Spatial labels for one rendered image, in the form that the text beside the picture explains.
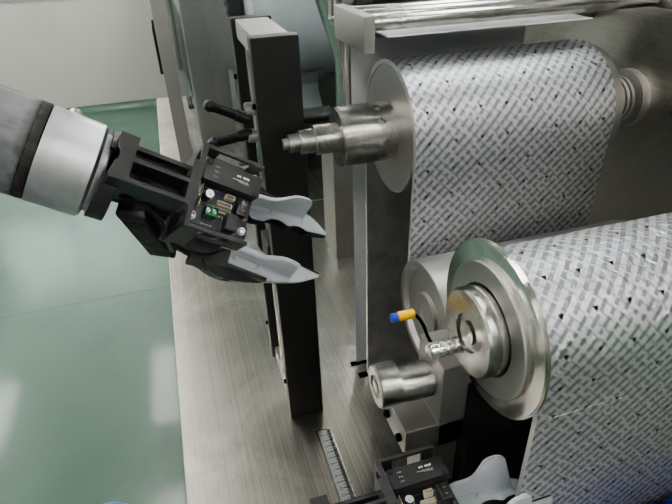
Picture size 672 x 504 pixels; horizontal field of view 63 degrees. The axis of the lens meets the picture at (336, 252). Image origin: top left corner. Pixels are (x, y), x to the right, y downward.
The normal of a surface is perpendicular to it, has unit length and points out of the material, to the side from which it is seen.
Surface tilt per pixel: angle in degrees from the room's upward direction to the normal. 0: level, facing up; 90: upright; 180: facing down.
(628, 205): 90
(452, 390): 90
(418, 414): 0
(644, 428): 90
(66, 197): 106
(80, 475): 0
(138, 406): 0
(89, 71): 90
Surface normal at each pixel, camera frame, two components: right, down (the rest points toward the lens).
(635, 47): -0.96, 0.18
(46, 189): 0.11, 0.73
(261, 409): -0.04, -0.85
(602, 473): 0.29, 0.49
